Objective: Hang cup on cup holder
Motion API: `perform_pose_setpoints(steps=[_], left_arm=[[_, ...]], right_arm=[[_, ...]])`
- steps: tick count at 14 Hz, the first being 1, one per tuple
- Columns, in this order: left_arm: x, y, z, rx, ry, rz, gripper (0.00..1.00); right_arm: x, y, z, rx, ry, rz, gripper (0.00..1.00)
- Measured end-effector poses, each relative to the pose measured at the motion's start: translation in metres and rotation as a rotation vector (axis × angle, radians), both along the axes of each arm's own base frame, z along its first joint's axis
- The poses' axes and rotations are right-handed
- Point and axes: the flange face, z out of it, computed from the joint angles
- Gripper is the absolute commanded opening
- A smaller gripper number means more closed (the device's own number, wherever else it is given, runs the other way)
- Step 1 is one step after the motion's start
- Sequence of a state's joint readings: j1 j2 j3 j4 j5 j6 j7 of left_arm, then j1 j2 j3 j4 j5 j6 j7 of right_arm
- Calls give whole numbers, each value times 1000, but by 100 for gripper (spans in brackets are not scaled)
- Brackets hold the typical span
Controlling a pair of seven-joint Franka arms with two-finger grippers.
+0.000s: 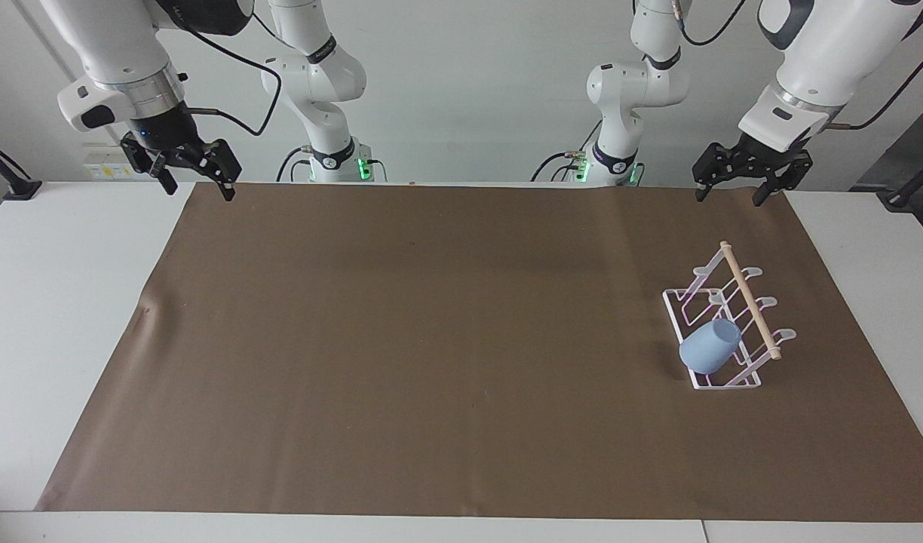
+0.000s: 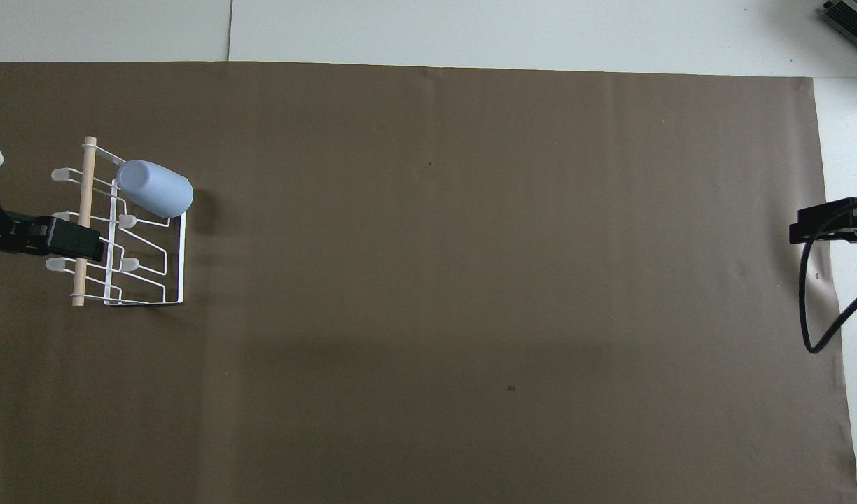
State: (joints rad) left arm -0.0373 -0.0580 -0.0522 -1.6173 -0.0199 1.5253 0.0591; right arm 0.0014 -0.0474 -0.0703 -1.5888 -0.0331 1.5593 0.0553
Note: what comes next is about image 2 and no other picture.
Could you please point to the light blue cup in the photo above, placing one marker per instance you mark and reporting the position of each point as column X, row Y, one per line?
column 155, row 189

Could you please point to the grey metal box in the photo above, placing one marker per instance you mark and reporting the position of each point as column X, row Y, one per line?
column 855, row 15

